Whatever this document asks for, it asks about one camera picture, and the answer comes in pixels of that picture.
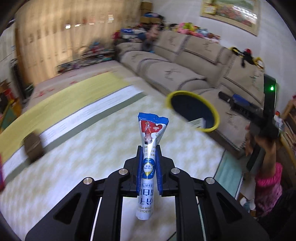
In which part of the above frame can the white floral floor mat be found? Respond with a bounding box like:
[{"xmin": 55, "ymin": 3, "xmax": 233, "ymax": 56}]
[{"xmin": 22, "ymin": 61, "xmax": 135, "ymax": 113}]

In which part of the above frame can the framed floral painting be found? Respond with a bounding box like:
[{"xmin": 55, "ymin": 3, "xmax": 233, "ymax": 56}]
[{"xmin": 201, "ymin": 0, "xmax": 260, "ymax": 36}]

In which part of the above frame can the beige sectional sofa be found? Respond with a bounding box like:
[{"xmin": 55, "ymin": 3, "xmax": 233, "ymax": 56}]
[{"xmin": 115, "ymin": 31, "xmax": 264, "ymax": 158}]

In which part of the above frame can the cream zigzag tablecloth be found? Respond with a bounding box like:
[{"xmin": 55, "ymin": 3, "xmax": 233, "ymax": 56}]
[{"xmin": 1, "ymin": 96, "xmax": 224, "ymax": 239}]

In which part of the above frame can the row of books on floor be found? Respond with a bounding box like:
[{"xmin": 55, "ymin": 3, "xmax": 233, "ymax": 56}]
[{"xmin": 57, "ymin": 41, "xmax": 115, "ymax": 74}]

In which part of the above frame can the blue white milk powder sachet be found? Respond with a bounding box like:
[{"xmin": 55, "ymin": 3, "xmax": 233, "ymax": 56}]
[{"xmin": 136, "ymin": 113, "xmax": 169, "ymax": 220}]

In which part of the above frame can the yellow-rimmed black trash bin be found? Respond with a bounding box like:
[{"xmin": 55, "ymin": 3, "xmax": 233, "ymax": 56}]
[{"xmin": 166, "ymin": 90, "xmax": 220, "ymax": 133}]

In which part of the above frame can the beige patterned curtain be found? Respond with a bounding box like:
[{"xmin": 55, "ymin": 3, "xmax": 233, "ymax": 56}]
[{"xmin": 15, "ymin": 0, "xmax": 141, "ymax": 84}]

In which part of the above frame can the yellow-green table runner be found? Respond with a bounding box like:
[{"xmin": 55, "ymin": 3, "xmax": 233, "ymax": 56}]
[{"xmin": 1, "ymin": 72, "xmax": 128, "ymax": 164}]

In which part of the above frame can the red blue snack packet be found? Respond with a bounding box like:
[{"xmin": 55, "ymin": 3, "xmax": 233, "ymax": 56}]
[{"xmin": 0, "ymin": 155, "xmax": 6, "ymax": 192}]

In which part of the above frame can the small paper box in bin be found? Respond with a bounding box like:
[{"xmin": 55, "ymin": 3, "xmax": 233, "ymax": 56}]
[{"xmin": 189, "ymin": 118, "xmax": 206, "ymax": 129}]

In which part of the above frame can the brown wooden box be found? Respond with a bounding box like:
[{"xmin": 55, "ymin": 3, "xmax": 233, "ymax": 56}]
[{"xmin": 23, "ymin": 132, "xmax": 45, "ymax": 163}]

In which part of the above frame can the pile of plush toys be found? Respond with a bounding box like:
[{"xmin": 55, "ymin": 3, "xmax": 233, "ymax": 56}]
[{"xmin": 168, "ymin": 22, "xmax": 221, "ymax": 43}]

